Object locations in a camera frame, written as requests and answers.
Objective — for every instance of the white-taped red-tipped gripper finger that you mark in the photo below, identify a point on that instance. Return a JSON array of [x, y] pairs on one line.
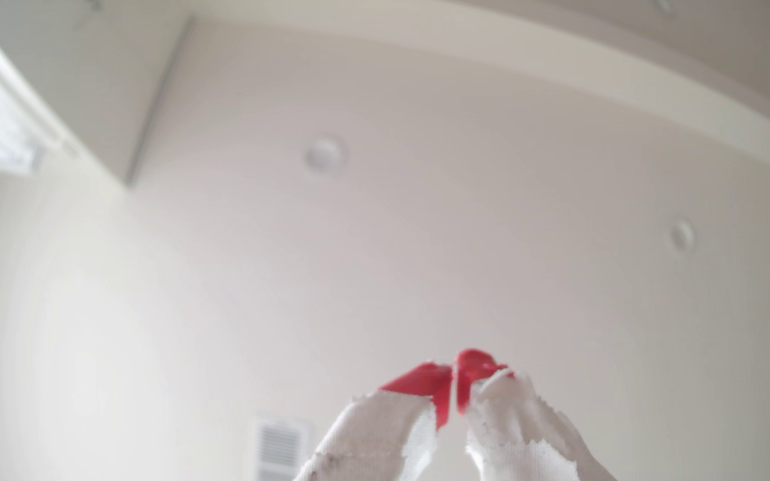
[[371, 434], [525, 441]]

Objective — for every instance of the white wall air vent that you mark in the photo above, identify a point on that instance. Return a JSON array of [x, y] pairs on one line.
[[280, 451]]

